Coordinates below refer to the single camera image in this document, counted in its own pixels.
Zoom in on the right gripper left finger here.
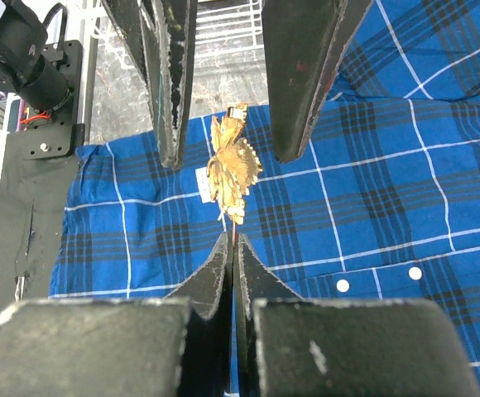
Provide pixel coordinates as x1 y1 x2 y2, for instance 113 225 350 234
0 233 230 396

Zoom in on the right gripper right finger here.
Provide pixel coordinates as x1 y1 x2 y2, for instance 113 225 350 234
233 234 480 396

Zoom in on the white wire dish rack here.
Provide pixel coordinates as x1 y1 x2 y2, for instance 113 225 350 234
69 1 263 69

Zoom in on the blue plaid shirt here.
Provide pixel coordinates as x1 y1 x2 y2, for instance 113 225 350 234
49 1 480 382

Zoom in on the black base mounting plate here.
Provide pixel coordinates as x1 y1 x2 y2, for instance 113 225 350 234
0 41 86 312

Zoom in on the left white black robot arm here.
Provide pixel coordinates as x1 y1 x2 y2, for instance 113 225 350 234
0 1 371 170

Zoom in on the gold leaf brooch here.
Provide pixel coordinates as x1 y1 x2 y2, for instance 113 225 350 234
206 103 262 225

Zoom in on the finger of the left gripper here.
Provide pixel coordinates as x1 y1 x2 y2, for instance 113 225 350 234
102 0 198 170
262 0 372 163

